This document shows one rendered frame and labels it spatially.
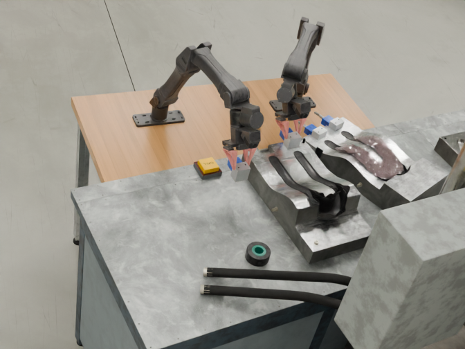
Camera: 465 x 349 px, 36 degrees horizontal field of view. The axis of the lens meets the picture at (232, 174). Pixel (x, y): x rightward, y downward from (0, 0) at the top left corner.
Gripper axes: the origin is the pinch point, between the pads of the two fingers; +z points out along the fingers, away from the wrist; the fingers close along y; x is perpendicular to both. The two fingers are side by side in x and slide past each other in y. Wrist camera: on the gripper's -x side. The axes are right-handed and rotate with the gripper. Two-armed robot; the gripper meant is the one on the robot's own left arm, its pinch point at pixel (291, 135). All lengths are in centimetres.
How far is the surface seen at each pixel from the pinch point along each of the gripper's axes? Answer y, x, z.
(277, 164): -10.4, -5.6, 7.7
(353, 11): 210, 245, -8
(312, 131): 14.8, 8.9, 3.2
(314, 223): -11.7, -30.6, 22.3
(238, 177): -30.6, -13.9, 5.9
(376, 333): -41, -101, 20
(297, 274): -31, -50, 28
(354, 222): 2.7, -33.6, 24.9
